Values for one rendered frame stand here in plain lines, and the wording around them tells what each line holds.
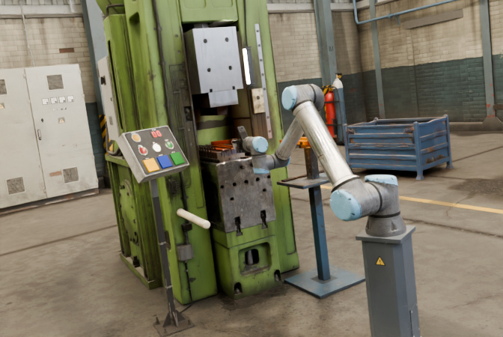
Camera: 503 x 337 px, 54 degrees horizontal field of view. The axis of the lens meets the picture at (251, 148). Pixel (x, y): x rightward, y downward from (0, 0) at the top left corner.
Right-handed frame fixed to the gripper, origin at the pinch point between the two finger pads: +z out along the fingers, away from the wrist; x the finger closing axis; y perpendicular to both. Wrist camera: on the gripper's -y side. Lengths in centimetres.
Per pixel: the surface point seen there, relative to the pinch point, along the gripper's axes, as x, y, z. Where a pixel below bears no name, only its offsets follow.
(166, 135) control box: -45.7, -10.5, -5.3
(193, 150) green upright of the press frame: -22.3, 3.4, 17.0
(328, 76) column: 556, -58, 636
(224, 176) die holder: -11.3, 21.1, -2.9
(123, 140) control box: -73, -12, -15
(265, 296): 4, 104, -6
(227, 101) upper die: 0.3, -25.4, 1.9
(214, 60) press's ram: -5, -52, 1
